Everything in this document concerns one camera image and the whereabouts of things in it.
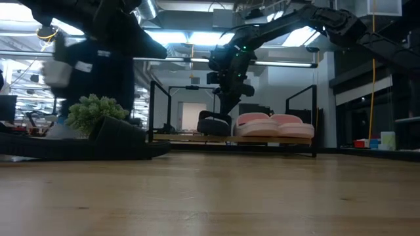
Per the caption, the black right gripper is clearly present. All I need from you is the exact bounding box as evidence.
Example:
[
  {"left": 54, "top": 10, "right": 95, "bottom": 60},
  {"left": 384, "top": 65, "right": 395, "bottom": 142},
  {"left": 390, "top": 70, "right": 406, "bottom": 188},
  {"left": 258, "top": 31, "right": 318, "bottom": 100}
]
[{"left": 206, "top": 45, "right": 256, "bottom": 115}]

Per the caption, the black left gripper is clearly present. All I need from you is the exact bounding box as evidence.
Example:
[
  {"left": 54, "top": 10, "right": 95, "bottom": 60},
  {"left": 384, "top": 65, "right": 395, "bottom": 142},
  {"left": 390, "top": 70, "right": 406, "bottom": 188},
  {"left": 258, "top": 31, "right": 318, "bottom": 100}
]
[{"left": 41, "top": 35, "right": 136, "bottom": 119}]

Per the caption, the black rubber slide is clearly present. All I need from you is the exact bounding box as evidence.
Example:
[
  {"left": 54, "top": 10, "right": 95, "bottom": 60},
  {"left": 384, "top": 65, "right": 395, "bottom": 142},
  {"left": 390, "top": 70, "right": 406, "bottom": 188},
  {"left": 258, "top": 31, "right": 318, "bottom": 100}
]
[
  {"left": 196, "top": 109, "right": 233, "bottom": 138},
  {"left": 0, "top": 115, "right": 172, "bottom": 162}
]

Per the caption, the pink rubber slide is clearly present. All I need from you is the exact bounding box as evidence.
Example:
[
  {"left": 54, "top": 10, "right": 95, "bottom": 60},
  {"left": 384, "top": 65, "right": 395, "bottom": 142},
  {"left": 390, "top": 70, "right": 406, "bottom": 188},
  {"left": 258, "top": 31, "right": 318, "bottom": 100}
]
[
  {"left": 270, "top": 113, "right": 316, "bottom": 139},
  {"left": 233, "top": 111, "right": 280, "bottom": 138}
]

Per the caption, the small green potted plant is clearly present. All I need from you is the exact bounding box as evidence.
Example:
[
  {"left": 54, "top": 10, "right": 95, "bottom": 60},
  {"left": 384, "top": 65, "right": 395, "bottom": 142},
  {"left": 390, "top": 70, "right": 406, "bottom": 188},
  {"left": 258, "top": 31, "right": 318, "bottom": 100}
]
[{"left": 64, "top": 93, "right": 130, "bottom": 136}]

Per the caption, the long ceiling light tube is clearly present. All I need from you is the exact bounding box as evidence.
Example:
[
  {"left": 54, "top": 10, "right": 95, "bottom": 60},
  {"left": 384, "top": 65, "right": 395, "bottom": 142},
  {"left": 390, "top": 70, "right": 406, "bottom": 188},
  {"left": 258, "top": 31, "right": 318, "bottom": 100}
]
[{"left": 133, "top": 56, "right": 319, "bottom": 69}]

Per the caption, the dark computer monitor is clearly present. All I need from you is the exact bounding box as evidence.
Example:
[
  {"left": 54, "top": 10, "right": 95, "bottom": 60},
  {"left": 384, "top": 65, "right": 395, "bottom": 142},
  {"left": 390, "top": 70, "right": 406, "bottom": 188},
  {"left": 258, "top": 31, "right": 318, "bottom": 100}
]
[{"left": 0, "top": 94, "right": 18, "bottom": 122}]

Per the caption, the pale green box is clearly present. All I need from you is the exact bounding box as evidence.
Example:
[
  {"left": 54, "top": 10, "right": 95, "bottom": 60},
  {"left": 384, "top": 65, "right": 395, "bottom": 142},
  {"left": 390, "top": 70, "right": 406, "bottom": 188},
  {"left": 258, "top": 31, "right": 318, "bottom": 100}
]
[{"left": 380, "top": 130, "right": 396, "bottom": 151}]

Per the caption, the wooden shelf black metal frame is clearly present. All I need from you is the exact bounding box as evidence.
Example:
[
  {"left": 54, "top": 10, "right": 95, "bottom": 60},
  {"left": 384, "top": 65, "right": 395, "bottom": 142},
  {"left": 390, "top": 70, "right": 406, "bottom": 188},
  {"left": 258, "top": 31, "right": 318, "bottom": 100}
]
[{"left": 148, "top": 80, "right": 319, "bottom": 159}]

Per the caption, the black background rig frame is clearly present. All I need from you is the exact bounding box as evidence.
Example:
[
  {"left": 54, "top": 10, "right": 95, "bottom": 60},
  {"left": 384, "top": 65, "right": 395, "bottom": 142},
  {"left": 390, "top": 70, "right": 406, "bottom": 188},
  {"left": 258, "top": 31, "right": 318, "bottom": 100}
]
[{"left": 167, "top": 85, "right": 217, "bottom": 114}]

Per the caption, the yellow cable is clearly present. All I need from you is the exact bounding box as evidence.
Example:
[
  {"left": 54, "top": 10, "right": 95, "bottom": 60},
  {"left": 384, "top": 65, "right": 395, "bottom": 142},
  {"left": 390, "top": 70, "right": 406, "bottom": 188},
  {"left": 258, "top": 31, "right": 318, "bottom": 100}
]
[{"left": 367, "top": 0, "right": 377, "bottom": 142}]

